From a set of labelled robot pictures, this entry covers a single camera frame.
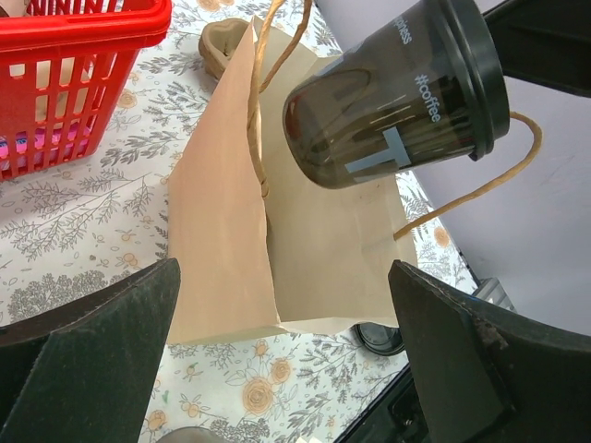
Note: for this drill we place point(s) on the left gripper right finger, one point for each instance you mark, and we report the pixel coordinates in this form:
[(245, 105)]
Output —
[(485, 374)]

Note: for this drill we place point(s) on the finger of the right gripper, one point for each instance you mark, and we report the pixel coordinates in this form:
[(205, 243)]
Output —
[(544, 42)]

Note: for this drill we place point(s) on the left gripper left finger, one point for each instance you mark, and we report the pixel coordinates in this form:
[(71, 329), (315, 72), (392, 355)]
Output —
[(83, 372)]

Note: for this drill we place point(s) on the kraft paper bag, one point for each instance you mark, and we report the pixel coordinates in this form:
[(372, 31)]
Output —
[(262, 249)]

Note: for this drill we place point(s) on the red plastic shopping basket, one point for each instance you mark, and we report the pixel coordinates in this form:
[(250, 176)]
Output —
[(64, 65)]

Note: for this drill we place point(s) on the grey cup of straws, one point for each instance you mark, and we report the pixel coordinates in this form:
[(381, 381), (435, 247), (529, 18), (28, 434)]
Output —
[(191, 434)]

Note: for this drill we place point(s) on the floral table mat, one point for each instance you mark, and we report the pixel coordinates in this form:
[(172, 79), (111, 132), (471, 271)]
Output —
[(73, 229)]

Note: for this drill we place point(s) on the cardboard cup carrier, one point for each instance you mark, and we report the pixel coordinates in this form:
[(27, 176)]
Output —
[(218, 43)]

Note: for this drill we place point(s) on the beige paper roll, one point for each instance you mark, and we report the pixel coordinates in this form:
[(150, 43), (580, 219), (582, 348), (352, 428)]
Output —
[(14, 8)]

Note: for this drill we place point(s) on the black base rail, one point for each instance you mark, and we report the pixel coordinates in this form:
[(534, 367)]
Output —
[(395, 416)]

